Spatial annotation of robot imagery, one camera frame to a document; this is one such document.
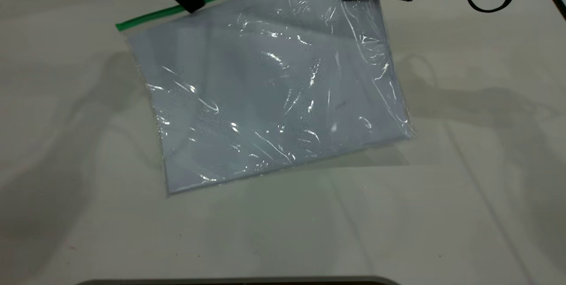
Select clear plastic zip bag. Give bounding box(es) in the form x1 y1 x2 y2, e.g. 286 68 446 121
116 0 416 197

